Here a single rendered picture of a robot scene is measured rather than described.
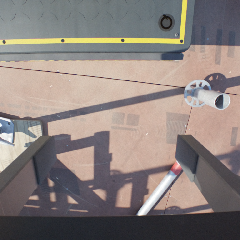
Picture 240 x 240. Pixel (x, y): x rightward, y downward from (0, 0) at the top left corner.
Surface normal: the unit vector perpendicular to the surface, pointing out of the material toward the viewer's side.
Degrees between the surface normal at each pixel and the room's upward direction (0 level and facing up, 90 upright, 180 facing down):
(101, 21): 0
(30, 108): 0
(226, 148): 0
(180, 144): 90
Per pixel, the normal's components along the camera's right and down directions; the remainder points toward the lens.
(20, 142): 0.03, 0.30
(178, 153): -1.00, 0.00
